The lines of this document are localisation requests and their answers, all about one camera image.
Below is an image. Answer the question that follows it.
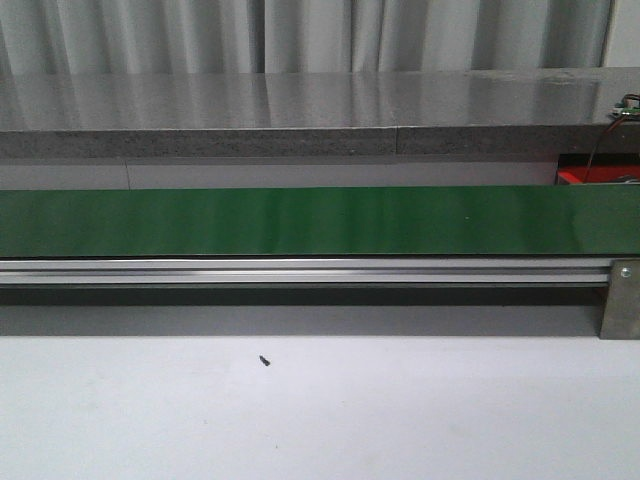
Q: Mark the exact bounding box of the grey pleated curtain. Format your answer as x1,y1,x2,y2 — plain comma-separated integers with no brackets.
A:
1,1,613,75

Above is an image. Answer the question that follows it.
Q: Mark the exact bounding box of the small green circuit board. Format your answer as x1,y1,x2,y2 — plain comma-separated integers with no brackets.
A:
609,93,640,121

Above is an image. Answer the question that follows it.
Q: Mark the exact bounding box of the aluminium conveyor side rail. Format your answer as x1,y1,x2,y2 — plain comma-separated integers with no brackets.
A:
1,257,613,286

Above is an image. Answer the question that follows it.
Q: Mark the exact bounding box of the grey stone counter slab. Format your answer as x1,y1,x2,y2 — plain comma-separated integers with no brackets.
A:
1,67,639,158

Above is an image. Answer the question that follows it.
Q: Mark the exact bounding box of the red bin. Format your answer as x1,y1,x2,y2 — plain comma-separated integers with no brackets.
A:
555,153,639,185

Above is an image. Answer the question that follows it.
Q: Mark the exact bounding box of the green conveyor belt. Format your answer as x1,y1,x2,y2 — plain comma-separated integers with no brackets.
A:
1,185,639,258

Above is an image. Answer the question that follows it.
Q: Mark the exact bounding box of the metal conveyor support bracket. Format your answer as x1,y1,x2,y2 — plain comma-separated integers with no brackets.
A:
599,259,640,340

